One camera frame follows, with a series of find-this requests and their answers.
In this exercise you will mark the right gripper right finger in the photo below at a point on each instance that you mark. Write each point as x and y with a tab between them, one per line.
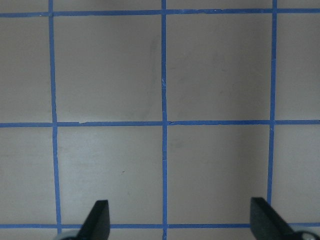
266	223

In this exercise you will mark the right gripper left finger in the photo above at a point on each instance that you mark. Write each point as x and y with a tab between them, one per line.
97	224

